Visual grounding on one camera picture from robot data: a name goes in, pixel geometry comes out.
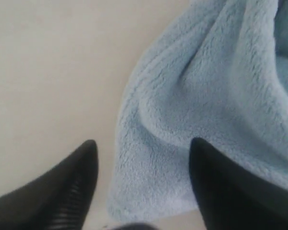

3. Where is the light blue fluffy towel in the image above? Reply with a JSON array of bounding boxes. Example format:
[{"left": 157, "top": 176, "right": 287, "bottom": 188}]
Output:
[{"left": 108, "top": 0, "right": 288, "bottom": 222}]

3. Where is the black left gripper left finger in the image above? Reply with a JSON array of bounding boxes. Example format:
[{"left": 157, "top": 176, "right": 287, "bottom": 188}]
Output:
[{"left": 0, "top": 140, "right": 98, "bottom": 230}]

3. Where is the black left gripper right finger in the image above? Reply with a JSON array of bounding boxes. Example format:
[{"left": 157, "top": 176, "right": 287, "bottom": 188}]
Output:
[{"left": 189, "top": 138, "right": 288, "bottom": 230}]

